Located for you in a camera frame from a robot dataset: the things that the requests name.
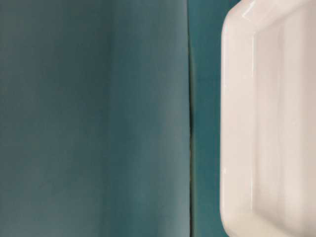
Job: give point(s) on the white plastic tray case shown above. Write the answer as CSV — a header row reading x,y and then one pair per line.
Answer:
x,y
268,119

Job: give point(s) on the teal green table cloth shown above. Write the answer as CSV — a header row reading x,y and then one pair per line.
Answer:
x,y
110,118

